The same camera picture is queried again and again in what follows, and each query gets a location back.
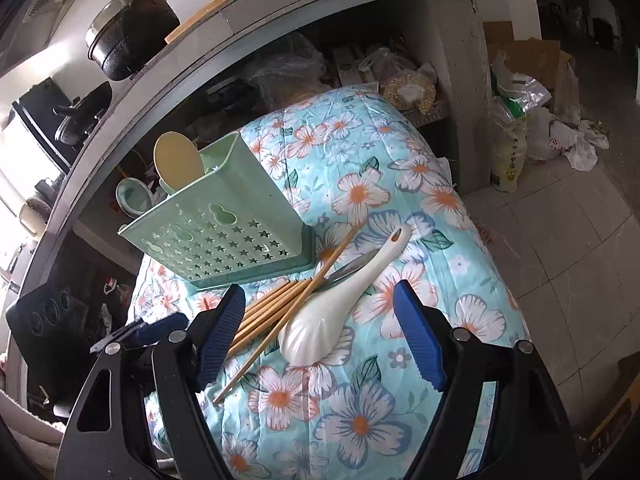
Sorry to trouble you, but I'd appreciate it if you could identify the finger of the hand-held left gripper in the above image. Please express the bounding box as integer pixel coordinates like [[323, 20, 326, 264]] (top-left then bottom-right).
[[92, 311, 189, 351]]

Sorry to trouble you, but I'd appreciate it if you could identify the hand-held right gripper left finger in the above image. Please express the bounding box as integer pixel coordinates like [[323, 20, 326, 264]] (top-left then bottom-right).
[[55, 284, 246, 480]]

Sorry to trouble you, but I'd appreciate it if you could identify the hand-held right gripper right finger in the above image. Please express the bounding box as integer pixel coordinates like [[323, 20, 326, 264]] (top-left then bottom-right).
[[392, 280, 583, 480]]

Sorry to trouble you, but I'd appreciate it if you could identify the wooden chopstick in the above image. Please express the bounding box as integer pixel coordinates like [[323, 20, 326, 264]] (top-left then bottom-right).
[[237, 285, 312, 333], [226, 290, 317, 358], [241, 282, 307, 322], [232, 287, 315, 346], [212, 227, 357, 406], [244, 280, 301, 313]]

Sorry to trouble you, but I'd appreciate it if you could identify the metal spoon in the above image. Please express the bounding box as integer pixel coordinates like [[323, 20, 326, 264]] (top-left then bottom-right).
[[325, 250, 381, 283]]

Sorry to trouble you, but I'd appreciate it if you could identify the white ceramic spoon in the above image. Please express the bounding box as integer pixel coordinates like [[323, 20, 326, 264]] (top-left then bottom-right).
[[277, 225, 413, 365]]

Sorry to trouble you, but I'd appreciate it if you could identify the green plastic utensil holder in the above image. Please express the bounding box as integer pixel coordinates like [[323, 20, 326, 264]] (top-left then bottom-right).
[[118, 131, 317, 291]]

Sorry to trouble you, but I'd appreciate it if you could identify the floral teal blanket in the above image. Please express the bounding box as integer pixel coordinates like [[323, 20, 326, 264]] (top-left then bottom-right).
[[127, 85, 531, 480]]

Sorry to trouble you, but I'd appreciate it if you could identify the green ceramic bowl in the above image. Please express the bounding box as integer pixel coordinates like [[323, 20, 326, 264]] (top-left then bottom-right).
[[116, 177, 153, 217]]

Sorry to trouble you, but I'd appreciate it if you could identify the white rice sack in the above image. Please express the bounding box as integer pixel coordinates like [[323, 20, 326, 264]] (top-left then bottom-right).
[[489, 102, 529, 195]]

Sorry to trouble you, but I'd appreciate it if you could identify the black wok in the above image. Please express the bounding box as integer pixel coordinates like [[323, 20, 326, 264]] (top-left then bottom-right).
[[52, 81, 114, 147]]

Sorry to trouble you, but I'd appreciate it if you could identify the black gas stove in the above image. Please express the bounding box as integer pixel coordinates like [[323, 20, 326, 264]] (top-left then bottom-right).
[[10, 77, 83, 173]]

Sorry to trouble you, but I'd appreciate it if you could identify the printed cardboard box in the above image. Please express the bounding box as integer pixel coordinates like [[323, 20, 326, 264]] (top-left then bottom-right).
[[585, 380, 640, 471]]

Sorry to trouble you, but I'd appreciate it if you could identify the bag of dried beans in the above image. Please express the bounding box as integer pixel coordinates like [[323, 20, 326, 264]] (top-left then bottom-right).
[[382, 62, 440, 111]]

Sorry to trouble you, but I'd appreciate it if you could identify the green and white plastic bag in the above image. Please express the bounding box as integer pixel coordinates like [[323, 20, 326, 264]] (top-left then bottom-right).
[[492, 72, 551, 121]]

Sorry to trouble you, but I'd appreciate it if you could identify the crumpled clear plastic bag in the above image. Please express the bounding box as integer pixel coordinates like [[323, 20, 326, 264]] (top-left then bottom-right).
[[245, 32, 328, 106]]

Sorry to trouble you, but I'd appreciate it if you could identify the black cooking pot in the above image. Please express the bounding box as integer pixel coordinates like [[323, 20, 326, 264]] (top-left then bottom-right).
[[85, 0, 181, 82]]

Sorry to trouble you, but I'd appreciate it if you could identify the open cardboard box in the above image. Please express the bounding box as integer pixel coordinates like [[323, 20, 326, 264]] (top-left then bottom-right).
[[484, 21, 581, 126]]

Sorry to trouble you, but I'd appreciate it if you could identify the wooden cutting board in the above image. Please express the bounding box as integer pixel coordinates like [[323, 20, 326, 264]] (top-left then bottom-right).
[[165, 0, 321, 45]]

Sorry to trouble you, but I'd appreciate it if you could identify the grey concrete counter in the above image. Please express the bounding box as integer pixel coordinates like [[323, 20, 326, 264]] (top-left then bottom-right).
[[0, 0, 493, 391]]

